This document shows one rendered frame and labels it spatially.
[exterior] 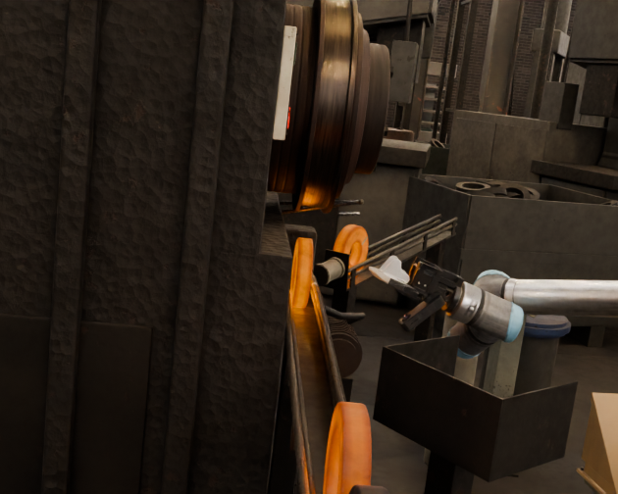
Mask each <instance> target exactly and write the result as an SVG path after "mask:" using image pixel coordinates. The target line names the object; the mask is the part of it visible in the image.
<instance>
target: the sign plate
mask: <svg viewBox="0 0 618 494"><path fill-rule="evenodd" d="M297 35H298V31H296V26H288V25H285V26H284V31H283V49H282V57H281V67H280V76H279V86H278V95H277V105H276V113H275V123H274V132H273V139H277V140H284V138H285V137H286V136H287V133H286V131H287V125H288V116H289V106H290V105H289V104H288V101H289V92H290V84H291V75H292V67H293V60H294V50H295V41H296V40H295V38H296V36H297Z"/></svg>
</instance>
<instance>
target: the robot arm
mask: <svg viewBox="0 0 618 494"><path fill-rule="evenodd" d="M421 260H422V261H424V262H426V263H428V264H430V265H427V264H425V263H423V262H421ZM369 271H370V272H371V273H372V275H373V276H374V277H376V278H378V279H380V280H382V281H383V282H385V283H387V284H389V285H391V286H393V287H395V288H397V289H399V290H401V291H403V292H405V293H407V294H408V295H410V296H412V297H414V298H416V299H418V300H421V301H423V302H422V303H421V304H419V305H418V306H417V307H415V308H414V309H413V310H411V311H410V312H409V313H407V314H405V315H404V316H403V317H401V319H399V323H400V325H401V326H402V327H403V329H404V330H405V331H407V332H409V331H410V330H412V329H414V328H415V327H416V326H417V325H418V324H420V323H421V322H422V321H424V320H425V319H427V318H428V317H429V316H431V315H432V314H433V313H434V312H436V311H437V310H438V309H440V308H442V310H443V311H446V314H447V316H448V317H449V318H451V319H454V320H456V321H457V324H456V325H455V326H453V327H452V328H451V329H450V330H449V332H448V333H447V336H452V335H458V334H459V335H460V339H459V345H458V352H457V356H458V357H460V358H463V359H472V358H474V357H477V356H479V355H480V354H481V352H483V351H484V350H486V349H487V348H488V347H489V346H490V345H492V344H493V343H495V342H496V341H497V340H499V339H500V340H502V341H503V342H507V343H510V342H512V341H514V340H515V339H516V337H517V336H518V334H519V332H520V330H521V327H522V324H523V319H524V314H528V315H554V316H578V317H603V318H618V280H555V279H515V278H510V277H509V276H508V275H507V274H505V273H504V272H499V271H494V270H491V271H485V272H482V273H481V274H480V275H479V276H478V278H477V280H476V281H475V282H474V284H473V285H472V284H469V283H467V282H465V281H464V279H463V278H461V276H459V275H457V274H454V273H452V272H449V271H446V270H444V269H442V268H440V267H438V266H437V265H435V264H433V263H430V262H428V261H426V260H424V259H421V258H419V257H416V259H415V261H414V264H413V265H412V267H411V269H410V271H409V272H410V273H409V275H408V274H407V273H406V271H404V270H402V269H401V262H400V261H399V260H398V258H397V257H396V256H390V257H389V258H388V259H387V260H386V262H385V263H384V264H383V265H382V266H381V267H380V268H379V269H376V268H373V267H369ZM445 291H446V292H445Z"/></svg>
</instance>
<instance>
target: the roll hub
mask: <svg viewBox="0 0 618 494"><path fill-rule="evenodd" d="M389 86H390V58H389V52H388V49H387V47H386V46H385V45H380V44H372V43H370V78H369V91H368V101H367V109H366V117H365V123H364V130H363V136H362V141H361V146H360V151H359V156H358V160H357V164H356V168H355V171H354V172H355V173H365V174H370V173H372V172H373V170H374V168H375V166H376V164H377V161H378V159H379V155H380V152H381V148H382V143H383V138H384V133H385V128H386V115H387V107H388V98H389Z"/></svg>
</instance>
